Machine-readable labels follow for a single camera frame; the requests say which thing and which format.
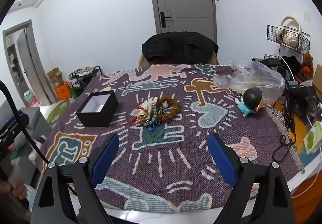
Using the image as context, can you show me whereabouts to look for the blue grey bead bracelet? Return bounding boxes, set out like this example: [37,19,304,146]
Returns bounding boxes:
[139,113,163,127]

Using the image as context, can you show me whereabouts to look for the green tissue box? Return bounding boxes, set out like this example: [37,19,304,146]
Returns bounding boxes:
[303,121,322,156]

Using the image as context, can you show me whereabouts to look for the clear plastic bag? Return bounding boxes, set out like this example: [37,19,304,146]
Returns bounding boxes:
[213,60,286,104]

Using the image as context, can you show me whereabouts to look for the black stand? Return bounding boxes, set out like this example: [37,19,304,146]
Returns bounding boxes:
[284,80,318,134]

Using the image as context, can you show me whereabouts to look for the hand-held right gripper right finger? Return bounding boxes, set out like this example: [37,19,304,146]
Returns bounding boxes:
[207,133,295,224]

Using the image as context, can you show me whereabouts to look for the purple printed blanket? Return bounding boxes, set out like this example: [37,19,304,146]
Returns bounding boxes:
[40,63,305,214]

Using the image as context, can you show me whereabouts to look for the black jewelry box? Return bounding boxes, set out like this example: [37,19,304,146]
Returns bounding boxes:
[76,90,119,127]

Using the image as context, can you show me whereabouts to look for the black door handle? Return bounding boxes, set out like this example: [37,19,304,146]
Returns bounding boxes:
[160,11,173,28]

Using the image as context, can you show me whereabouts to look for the bead bracelets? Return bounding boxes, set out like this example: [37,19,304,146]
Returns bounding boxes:
[156,97,180,122]

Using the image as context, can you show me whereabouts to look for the green bag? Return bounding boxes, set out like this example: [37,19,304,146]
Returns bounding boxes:
[70,86,84,98]

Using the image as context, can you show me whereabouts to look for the cardboard box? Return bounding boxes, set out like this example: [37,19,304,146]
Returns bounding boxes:
[47,68,63,87]

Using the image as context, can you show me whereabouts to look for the white handbag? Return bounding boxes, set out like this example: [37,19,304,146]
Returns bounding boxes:
[275,16,305,49]

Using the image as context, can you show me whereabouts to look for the black shoe rack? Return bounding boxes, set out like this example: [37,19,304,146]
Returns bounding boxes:
[68,66,103,97]

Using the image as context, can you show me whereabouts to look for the orange bag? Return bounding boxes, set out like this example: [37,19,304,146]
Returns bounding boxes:
[55,82,72,100]

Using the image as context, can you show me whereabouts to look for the small black wire basket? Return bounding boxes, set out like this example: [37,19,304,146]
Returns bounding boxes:
[264,54,283,62]

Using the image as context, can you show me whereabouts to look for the green round mat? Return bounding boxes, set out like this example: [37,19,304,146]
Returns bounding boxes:
[46,100,71,127]

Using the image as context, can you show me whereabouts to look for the brown plush toy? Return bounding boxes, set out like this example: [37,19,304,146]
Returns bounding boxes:
[300,53,315,79]

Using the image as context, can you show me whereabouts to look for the black cord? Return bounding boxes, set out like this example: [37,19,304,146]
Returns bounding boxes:
[274,133,294,162]

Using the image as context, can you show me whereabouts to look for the person's left hand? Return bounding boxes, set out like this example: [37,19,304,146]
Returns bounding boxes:
[0,180,28,200]

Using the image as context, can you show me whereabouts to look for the black cable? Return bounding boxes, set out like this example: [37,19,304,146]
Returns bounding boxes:
[0,80,49,165]

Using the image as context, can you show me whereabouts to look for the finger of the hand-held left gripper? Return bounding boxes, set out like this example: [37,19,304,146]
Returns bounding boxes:
[0,111,30,150]

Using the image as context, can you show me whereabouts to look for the blue toy figure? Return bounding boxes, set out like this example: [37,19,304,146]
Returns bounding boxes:
[235,87,265,117]

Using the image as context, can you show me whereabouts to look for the black jacket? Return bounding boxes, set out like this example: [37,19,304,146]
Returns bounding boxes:
[141,32,219,65]

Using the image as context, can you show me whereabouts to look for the grey side door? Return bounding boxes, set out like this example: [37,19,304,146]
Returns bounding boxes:
[2,19,52,107]

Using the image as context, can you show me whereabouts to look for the black wire wall rack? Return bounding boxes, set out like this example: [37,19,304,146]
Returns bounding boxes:
[267,24,311,54]

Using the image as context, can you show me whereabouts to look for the grey stool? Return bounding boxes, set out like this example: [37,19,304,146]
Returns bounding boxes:
[10,107,49,144]

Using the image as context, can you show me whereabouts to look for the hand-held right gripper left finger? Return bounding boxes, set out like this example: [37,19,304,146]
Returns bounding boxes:
[30,133,120,224]

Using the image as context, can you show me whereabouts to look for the red cord bead string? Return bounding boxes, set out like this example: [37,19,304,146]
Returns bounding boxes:
[123,116,142,127]

